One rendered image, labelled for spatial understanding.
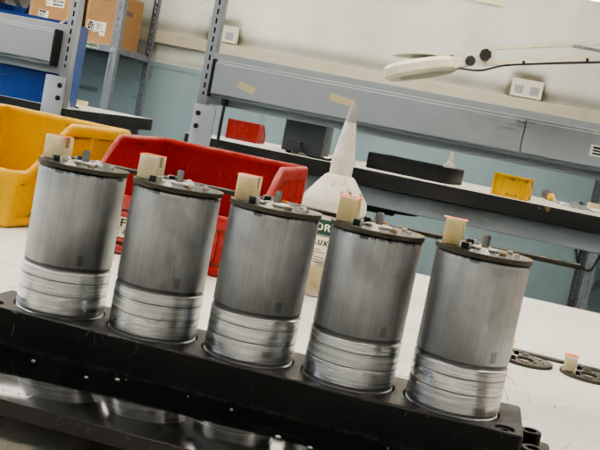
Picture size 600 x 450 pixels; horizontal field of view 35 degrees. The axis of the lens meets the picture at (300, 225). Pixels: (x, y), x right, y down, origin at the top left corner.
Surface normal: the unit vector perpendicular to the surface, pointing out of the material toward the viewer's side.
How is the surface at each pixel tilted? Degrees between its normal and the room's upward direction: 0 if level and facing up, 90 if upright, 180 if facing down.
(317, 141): 90
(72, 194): 90
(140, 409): 0
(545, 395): 0
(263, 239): 90
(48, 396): 0
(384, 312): 90
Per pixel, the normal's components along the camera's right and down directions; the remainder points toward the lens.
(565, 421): 0.19, -0.98
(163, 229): -0.07, 0.09
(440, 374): -0.48, 0.00
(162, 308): 0.26, 0.15
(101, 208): 0.70, 0.21
